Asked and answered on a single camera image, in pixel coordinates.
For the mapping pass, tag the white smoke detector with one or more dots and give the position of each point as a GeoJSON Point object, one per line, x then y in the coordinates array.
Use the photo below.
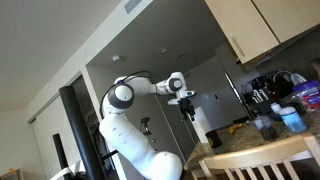
{"type": "Point", "coordinates": [116, 58]}

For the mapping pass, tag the clear pitcher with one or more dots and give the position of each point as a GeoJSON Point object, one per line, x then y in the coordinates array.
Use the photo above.
{"type": "Point", "coordinates": [296, 79]}

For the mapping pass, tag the clear jar purple lid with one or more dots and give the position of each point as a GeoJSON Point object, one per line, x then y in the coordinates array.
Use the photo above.
{"type": "Point", "coordinates": [308, 96]}

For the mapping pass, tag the round ceiling light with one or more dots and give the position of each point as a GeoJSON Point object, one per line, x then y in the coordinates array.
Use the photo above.
{"type": "Point", "coordinates": [162, 50]}

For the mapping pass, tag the clear glass jar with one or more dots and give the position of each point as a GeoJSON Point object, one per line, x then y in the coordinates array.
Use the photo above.
{"type": "Point", "coordinates": [266, 128]}

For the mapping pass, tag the yellow banana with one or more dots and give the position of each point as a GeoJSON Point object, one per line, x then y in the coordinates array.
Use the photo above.
{"type": "Point", "coordinates": [236, 128]}

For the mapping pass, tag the black camera on tripod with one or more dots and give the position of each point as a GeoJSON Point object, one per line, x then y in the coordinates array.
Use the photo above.
{"type": "Point", "coordinates": [145, 121]}

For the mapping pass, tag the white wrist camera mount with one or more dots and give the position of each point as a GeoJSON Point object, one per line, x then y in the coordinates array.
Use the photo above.
{"type": "Point", "coordinates": [174, 101]}

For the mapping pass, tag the white bent bar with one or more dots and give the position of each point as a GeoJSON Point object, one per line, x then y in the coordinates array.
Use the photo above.
{"type": "Point", "coordinates": [63, 171]}

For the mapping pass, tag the wooden chair back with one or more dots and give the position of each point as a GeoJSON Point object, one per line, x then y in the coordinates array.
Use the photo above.
{"type": "Point", "coordinates": [260, 155]}

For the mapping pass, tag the beige cabinet door with vent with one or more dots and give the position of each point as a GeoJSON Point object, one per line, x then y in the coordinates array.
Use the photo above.
{"type": "Point", "coordinates": [240, 26]}

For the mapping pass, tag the plain beige cabinet door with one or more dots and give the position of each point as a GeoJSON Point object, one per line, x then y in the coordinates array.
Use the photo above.
{"type": "Point", "coordinates": [293, 16]}

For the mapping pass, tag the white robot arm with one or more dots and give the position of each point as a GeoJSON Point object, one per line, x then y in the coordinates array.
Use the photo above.
{"type": "Point", "coordinates": [133, 143]}

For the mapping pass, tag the black mug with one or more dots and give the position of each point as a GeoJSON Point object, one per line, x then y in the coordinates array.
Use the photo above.
{"type": "Point", "coordinates": [214, 139]}

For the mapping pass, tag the black coffee machine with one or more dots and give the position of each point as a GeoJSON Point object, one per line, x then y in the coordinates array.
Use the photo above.
{"type": "Point", "coordinates": [266, 90]}

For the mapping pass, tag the grey ceiling vent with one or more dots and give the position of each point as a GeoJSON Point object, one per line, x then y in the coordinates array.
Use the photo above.
{"type": "Point", "coordinates": [132, 6]}

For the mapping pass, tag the wooden side furniture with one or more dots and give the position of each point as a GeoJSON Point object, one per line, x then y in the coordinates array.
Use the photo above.
{"type": "Point", "coordinates": [11, 176]}

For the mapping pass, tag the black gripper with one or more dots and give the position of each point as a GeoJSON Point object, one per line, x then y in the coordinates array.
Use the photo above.
{"type": "Point", "coordinates": [186, 106]}

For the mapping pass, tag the blue container white lid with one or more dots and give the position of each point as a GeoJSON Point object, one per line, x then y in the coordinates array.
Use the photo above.
{"type": "Point", "coordinates": [293, 120]}

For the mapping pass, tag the tall black pole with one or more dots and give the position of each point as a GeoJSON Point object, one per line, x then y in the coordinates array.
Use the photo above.
{"type": "Point", "coordinates": [80, 133]}

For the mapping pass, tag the short black pole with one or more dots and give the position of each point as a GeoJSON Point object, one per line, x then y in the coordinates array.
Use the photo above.
{"type": "Point", "coordinates": [60, 153]}

